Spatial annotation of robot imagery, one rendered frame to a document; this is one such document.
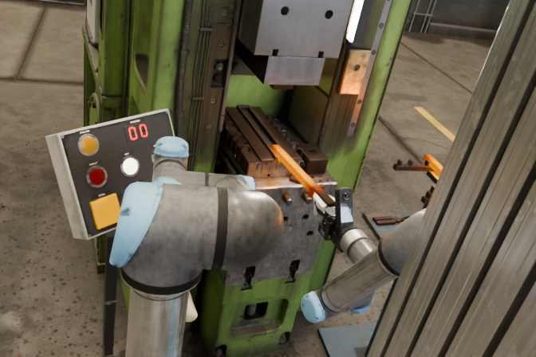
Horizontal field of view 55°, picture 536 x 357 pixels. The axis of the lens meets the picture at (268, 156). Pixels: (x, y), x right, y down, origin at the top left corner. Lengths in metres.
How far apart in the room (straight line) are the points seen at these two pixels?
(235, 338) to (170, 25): 1.30
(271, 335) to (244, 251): 1.67
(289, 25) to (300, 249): 0.88
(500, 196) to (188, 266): 0.43
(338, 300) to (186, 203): 0.67
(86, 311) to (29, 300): 0.26
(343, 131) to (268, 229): 1.36
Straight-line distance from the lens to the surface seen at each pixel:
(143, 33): 2.01
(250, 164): 1.75
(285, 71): 1.63
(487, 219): 0.42
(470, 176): 0.45
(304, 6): 1.58
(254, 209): 0.70
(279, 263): 2.02
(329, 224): 1.47
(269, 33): 1.56
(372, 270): 1.14
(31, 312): 2.56
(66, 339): 2.44
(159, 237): 0.67
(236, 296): 2.06
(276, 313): 2.32
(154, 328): 0.78
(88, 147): 1.39
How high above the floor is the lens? 1.85
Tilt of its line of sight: 29 degrees down
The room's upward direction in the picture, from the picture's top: 12 degrees clockwise
